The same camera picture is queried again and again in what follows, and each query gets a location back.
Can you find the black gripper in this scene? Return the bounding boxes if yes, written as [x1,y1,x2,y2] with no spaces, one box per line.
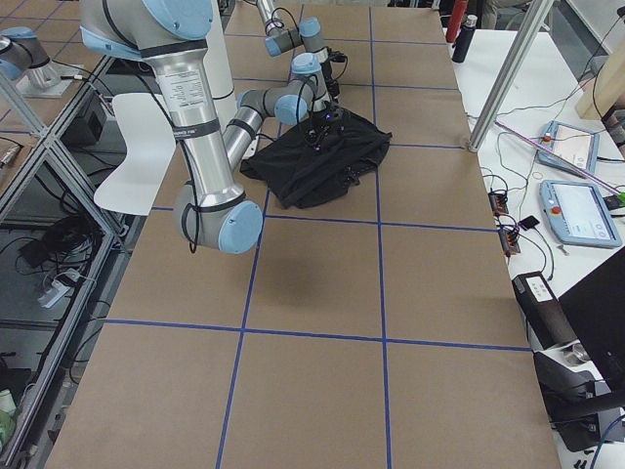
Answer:
[321,61,340,100]
[309,102,344,137]

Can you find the black graphic t-shirt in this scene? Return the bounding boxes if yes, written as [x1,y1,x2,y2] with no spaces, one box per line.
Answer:
[239,113,393,209]

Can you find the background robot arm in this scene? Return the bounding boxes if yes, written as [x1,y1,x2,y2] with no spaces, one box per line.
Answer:
[1,26,70,99]

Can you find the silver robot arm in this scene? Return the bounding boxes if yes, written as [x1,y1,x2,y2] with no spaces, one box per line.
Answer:
[248,0,348,100]
[80,1,338,254]

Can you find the black water bottle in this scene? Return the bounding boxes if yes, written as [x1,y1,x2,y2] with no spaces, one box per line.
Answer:
[451,15,478,64]

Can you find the red water bottle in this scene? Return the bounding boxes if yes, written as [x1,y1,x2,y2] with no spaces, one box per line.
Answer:
[445,0,469,44]

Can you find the white plastic chair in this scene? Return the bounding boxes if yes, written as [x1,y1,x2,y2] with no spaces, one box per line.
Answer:
[94,93,176,216]

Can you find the far teach pendant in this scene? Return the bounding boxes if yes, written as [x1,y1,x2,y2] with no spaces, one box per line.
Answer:
[539,120,600,174]

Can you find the teach pendant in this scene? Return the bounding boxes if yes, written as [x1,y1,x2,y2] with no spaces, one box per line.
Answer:
[539,120,600,174]
[539,180,622,248]

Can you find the near teach pendant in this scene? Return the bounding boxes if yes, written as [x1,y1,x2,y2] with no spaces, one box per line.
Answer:
[539,180,622,248]

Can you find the brown black box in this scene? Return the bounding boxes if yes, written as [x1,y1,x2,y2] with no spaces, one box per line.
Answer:
[512,272,577,349]

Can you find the black monitor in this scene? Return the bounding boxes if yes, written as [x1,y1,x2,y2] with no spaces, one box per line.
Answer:
[560,249,624,390]

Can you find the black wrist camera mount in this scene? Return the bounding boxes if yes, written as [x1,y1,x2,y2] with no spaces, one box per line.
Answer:
[328,48,349,64]

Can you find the left black braided cable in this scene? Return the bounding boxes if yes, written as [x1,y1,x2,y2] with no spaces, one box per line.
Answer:
[263,4,304,35]

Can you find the black braided cable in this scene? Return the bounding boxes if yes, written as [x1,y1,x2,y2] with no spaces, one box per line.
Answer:
[87,53,323,255]
[263,4,304,35]

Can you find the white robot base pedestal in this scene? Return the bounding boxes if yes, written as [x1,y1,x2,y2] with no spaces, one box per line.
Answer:
[204,0,260,157]

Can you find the right black braided cable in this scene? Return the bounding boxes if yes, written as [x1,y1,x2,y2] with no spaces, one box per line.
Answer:
[87,53,323,255]

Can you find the aluminium frame post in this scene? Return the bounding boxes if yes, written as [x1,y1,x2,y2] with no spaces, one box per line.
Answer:
[467,0,555,152]

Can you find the aluminium frame rail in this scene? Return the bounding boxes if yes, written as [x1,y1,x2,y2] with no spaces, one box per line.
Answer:
[1,58,132,468]

